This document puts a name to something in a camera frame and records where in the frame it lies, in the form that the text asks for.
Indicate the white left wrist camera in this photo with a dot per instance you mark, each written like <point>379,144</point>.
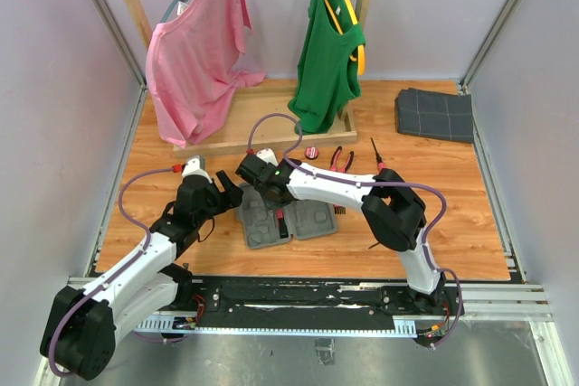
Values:
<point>193,166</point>

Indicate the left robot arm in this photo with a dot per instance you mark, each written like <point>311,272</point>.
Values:
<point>86,324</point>

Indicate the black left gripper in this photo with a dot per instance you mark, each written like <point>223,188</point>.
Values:
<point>232,197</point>

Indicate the wooden clothes rack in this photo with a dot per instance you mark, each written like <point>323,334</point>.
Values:
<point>250,104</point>

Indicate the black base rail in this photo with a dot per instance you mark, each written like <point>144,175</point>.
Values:
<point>297,305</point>

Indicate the pink t-shirt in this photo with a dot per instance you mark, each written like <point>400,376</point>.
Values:
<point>191,69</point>

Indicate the pink hex key set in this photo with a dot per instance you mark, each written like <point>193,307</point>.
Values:
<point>340,210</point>

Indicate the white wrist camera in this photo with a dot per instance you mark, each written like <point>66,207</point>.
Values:
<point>193,166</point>
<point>266,154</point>

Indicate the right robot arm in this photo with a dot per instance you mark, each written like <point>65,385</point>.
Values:
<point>394,212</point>

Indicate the green tank top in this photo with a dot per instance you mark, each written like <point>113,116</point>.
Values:
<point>318,100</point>

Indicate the pink black screwdriver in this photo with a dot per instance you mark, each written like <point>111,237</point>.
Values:
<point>379,160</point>

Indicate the yellow clothes hanger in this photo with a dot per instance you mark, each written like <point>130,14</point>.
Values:
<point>332,26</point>

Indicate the folded grey checked cloth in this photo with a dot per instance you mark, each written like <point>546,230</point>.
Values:
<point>436,115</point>

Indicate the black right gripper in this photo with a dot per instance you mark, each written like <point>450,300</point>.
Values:
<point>274,203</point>

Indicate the grey plastic tool case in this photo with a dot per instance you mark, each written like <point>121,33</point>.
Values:
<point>306,219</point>

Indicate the pink black utility knife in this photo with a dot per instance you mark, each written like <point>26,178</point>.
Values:
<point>282,225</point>

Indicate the red black tape roll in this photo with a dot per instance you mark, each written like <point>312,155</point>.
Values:
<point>311,153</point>

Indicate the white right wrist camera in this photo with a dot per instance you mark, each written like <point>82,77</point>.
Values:
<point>266,154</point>

